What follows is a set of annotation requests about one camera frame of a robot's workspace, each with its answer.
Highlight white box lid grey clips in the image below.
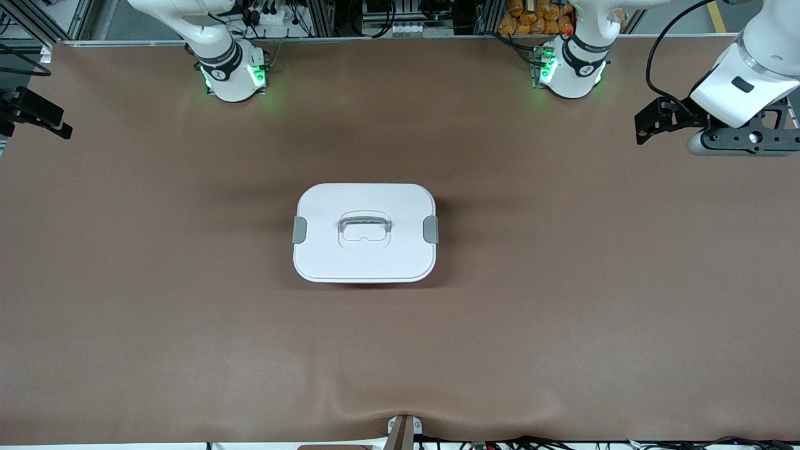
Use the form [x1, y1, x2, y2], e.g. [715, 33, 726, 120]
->
[292, 182, 439, 284]

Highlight pile of orange objects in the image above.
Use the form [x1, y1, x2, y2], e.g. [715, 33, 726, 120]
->
[498, 0, 576, 36]

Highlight brown table mat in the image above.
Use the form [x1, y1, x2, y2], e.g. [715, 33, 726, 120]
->
[0, 36, 800, 446]

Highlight white power strip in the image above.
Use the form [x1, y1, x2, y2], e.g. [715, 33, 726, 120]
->
[247, 5, 294, 29]

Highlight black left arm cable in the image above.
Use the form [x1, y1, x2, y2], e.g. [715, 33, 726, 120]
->
[645, 0, 719, 110]

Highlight aluminium frame strut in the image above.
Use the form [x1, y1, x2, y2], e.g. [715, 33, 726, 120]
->
[66, 0, 98, 41]
[309, 0, 336, 36]
[475, 0, 502, 35]

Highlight aluminium table edge rail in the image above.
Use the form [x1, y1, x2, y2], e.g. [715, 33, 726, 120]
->
[62, 35, 751, 46]

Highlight grey bracket with brown post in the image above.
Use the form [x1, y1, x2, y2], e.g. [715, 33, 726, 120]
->
[386, 414, 423, 450]

